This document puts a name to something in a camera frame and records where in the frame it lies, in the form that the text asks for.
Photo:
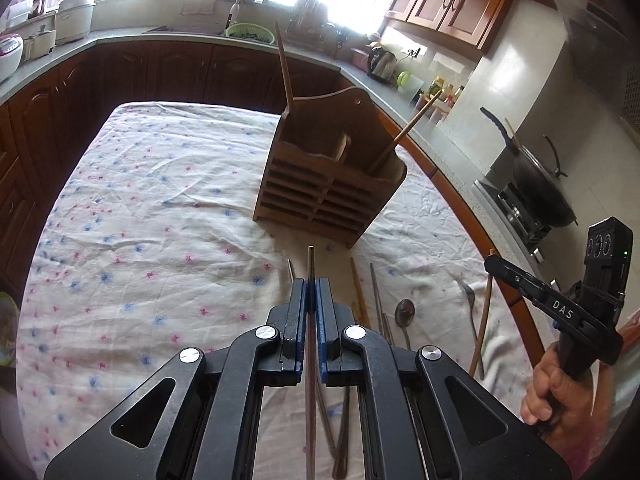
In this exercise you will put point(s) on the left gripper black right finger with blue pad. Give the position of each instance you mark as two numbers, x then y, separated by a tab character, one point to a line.
421	415

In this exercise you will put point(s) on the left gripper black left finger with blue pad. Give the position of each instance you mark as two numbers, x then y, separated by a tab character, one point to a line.
197	417

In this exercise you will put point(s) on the long wooden chopstick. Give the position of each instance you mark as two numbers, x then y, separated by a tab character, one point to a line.
477	355

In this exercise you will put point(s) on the metal spoon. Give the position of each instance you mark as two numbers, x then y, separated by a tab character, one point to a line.
404	315
470	296

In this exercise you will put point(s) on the metal chopstick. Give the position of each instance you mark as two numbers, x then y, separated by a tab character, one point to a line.
311	368
380	314

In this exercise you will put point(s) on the light wooden chopstick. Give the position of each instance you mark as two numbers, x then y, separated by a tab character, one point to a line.
404	132

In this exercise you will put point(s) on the brown wooden chopstick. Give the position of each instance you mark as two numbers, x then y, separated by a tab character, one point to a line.
284	68

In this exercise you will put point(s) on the metal fork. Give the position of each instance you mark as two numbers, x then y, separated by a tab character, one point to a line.
338	447

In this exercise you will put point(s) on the person's right hand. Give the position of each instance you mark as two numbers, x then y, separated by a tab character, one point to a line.
553	396

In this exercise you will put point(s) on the gas stove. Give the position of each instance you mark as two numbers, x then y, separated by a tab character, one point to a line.
512	210

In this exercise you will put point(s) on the black wok with lid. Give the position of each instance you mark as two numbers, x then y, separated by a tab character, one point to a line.
543	196

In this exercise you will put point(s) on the wooden chopstick on table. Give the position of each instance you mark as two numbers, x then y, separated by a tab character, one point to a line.
362	315

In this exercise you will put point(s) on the floral white tablecloth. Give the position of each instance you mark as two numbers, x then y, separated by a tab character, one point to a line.
151	247

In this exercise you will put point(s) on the green bowl on floor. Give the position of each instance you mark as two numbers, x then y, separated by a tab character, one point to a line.
9	316

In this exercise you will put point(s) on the range hood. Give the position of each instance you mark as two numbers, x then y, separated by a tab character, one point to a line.
602	57

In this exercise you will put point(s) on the condiment bottles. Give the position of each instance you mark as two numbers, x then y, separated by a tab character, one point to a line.
446	96

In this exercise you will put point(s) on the wooden utensil holder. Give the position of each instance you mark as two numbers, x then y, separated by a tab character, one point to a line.
330	169

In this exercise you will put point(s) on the electric kettle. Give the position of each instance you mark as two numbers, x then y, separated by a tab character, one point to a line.
381	64

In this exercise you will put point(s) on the lower wooden cabinets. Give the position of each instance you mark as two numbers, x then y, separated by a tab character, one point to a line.
53	107

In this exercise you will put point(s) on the green basin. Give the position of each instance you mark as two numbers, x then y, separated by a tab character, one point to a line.
249	31

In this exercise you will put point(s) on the dish rack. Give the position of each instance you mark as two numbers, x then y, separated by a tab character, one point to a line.
309	27

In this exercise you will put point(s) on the small white cooker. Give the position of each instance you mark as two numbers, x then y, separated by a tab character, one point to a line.
39	45

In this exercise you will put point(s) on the white rice cooker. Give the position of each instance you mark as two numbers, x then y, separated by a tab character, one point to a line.
11	51

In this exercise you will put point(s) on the white pot appliance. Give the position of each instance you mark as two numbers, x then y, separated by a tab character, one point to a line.
73	20

